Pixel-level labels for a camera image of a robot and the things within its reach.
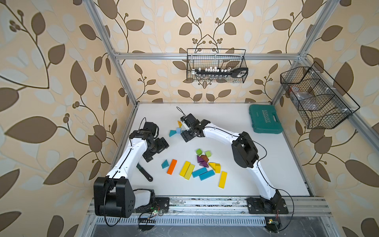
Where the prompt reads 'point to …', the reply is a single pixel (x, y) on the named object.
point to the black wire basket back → (216, 65)
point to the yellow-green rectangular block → (189, 172)
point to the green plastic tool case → (265, 119)
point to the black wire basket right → (320, 101)
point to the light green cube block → (208, 154)
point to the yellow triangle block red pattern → (179, 124)
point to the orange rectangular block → (171, 167)
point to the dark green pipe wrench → (144, 173)
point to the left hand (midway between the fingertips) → (161, 149)
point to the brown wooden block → (205, 157)
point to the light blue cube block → (178, 130)
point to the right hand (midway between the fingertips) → (189, 132)
